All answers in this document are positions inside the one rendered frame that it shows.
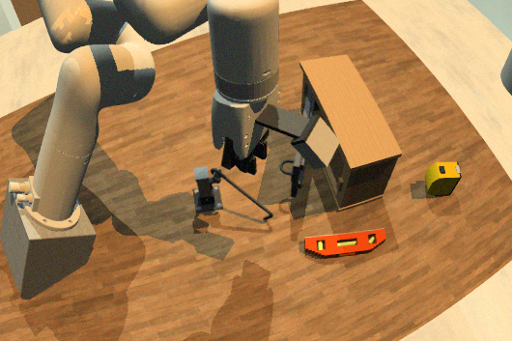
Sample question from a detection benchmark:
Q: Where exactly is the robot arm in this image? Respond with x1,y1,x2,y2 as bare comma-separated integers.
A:
9,0,340,231

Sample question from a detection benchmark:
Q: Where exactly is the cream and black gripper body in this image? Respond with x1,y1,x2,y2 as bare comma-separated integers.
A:
212,80,280,159

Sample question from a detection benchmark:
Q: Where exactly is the orange spirit level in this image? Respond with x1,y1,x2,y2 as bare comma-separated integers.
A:
304,228,385,259

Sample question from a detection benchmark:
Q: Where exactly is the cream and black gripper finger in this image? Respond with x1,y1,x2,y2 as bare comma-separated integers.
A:
253,129,269,159
221,137,257,175

